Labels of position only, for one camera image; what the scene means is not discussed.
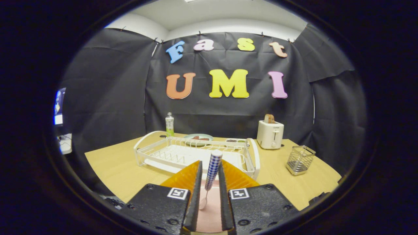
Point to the pink plate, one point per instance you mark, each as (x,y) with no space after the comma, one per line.
(212,215)

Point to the white device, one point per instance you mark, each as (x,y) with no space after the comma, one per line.
(65,145)

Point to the clear bottle with green liquid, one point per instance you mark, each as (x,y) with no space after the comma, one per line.
(169,125)

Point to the light green plate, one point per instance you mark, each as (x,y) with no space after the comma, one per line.
(207,135)

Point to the white divided tray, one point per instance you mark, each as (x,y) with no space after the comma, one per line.
(237,142)

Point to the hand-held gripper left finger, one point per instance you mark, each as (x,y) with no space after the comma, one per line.
(195,202)

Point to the black backdrop cloth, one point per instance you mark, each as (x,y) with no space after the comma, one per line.
(228,111)

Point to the brown toast slice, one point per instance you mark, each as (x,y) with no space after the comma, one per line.
(269,119)

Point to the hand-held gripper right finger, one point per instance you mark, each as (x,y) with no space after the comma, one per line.
(224,205)

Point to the white toaster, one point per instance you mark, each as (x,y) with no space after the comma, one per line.
(269,135)

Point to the white drain tray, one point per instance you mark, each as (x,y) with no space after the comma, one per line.
(176,152)

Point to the computer monitor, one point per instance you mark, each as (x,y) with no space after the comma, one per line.
(58,107)

